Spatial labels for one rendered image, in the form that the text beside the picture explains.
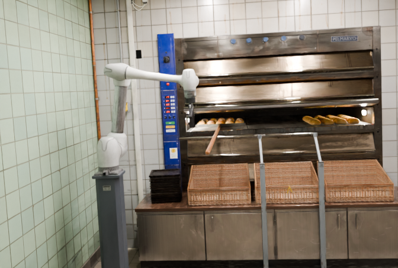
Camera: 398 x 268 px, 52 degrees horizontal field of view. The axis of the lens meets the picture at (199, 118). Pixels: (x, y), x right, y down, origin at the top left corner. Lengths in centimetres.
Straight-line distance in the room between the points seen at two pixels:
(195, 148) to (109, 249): 136
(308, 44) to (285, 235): 178
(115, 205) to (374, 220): 213
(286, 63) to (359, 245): 174
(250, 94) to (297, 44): 65
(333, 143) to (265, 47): 113
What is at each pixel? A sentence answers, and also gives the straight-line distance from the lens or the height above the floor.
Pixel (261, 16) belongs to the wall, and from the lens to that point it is 404.
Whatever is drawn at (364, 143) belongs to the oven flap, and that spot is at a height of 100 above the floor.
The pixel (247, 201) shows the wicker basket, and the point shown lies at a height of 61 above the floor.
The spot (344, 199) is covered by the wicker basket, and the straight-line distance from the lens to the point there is 374.
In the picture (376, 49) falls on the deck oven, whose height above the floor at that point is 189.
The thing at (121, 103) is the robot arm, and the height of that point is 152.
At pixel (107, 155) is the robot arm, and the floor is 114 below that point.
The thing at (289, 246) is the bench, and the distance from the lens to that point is 373.
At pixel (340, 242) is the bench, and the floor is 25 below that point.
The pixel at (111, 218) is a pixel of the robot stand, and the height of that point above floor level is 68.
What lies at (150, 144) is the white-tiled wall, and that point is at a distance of 411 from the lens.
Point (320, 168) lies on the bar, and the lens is 352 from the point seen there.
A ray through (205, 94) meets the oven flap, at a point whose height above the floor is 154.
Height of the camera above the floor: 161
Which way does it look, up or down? 4 degrees down
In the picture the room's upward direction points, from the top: 3 degrees counter-clockwise
